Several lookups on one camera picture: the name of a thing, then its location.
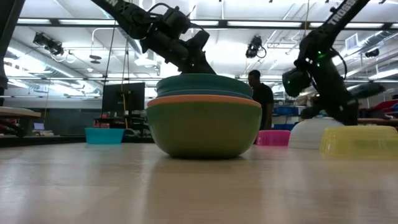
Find small yellow bowl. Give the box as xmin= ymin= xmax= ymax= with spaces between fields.
xmin=320 ymin=124 xmax=398 ymax=161

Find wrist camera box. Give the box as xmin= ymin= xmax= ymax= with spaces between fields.
xmin=161 ymin=6 xmax=192 ymax=32
xmin=282 ymin=67 xmax=313 ymax=98

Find overhead frame beam with lights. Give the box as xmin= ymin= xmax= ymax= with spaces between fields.
xmin=17 ymin=17 xmax=398 ymax=30

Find wooden work table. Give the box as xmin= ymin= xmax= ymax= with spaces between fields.
xmin=357 ymin=116 xmax=398 ymax=128

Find black ceiling-mounted camera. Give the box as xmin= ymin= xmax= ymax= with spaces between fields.
xmin=245 ymin=34 xmax=267 ymax=60

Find small cyan bowl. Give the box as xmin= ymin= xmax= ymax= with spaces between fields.
xmin=84 ymin=127 xmax=126 ymax=146

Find large orange bowl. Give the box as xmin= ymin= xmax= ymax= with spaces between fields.
xmin=146 ymin=94 xmax=262 ymax=110

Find large green bowl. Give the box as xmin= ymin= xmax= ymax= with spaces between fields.
xmin=146 ymin=101 xmax=263 ymax=160

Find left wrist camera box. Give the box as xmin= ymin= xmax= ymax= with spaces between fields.
xmin=161 ymin=6 xmax=192 ymax=32

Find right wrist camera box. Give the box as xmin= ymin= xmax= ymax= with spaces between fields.
xmin=282 ymin=67 xmax=313 ymax=98

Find teal bowl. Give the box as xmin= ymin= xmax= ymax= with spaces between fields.
xmin=155 ymin=73 xmax=254 ymax=98

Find blue bowl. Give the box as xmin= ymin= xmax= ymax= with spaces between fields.
xmin=156 ymin=88 xmax=254 ymax=101

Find white bowl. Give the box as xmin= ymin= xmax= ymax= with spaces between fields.
xmin=287 ymin=116 xmax=345 ymax=150

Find small pink bowl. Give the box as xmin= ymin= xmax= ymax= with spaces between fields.
xmin=255 ymin=129 xmax=292 ymax=147

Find black ceiling light rig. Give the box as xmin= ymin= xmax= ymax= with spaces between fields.
xmin=32 ymin=31 xmax=65 ymax=57

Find black monitor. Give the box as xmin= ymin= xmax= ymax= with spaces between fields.
xmin=101 ymin=82 xmax=146 ymax=113

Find black frame post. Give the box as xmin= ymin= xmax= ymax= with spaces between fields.
xmin=0 ymin=0 xmax=26 ymax=91

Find blue storage bins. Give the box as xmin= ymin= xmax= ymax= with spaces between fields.
xmin=272 ymin=105 xmax=307 ymax=131

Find person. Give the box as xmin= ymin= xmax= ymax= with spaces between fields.
xmin=247 ymin=69 xmax=275 ymax=132

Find ceiling air vent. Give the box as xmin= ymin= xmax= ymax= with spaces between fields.
xmin=345 ymin=33 xmax=359 ymax=51

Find wooden side table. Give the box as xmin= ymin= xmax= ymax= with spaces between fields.
xmin=0 ymin=106 xmax=42 ymax=138

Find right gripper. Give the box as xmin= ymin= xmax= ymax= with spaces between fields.
xmin=299 ymin=58 xmax=387 ymax=126

